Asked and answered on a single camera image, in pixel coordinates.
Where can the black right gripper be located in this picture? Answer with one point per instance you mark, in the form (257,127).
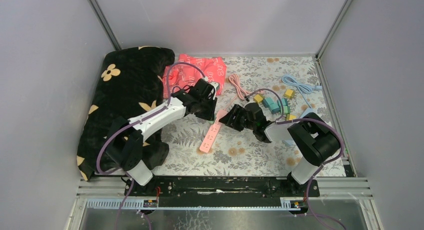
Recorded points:
(237,110)

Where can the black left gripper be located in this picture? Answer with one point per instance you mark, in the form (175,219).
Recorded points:
(208,115)

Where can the yellow USB charger plug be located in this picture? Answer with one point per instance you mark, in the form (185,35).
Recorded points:
(258,98)

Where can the teal USB charger plug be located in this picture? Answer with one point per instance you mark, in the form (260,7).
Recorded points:
(267,101)

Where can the blue-teal USB charger plug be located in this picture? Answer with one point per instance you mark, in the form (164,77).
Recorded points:
(274,108)

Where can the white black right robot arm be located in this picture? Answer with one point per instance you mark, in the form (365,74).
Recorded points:
(316,140)

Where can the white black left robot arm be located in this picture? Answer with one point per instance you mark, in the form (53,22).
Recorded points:
(126,137)

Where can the yellow charger plug near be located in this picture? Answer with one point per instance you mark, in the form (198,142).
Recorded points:
(290,117)

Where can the yellow charger plug far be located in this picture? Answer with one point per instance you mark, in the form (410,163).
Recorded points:
(289,94)

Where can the black eyeglasses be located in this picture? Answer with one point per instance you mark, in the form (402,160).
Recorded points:
(175,89)

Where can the pink patterned cloth bag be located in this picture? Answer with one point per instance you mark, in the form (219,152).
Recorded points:
(181,75)

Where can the light blue power strip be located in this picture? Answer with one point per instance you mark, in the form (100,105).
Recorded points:
(297,132)

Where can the pink power strip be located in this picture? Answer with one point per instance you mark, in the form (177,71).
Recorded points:
(212,133)

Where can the floral patterned table mat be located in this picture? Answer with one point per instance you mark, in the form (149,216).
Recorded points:
(236,153)

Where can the black floral plush blanket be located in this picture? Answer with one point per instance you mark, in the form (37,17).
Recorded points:
(130,84)

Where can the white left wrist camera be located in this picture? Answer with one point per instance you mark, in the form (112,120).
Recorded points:
(212,87)

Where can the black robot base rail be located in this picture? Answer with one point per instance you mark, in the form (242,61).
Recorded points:
(179,185)

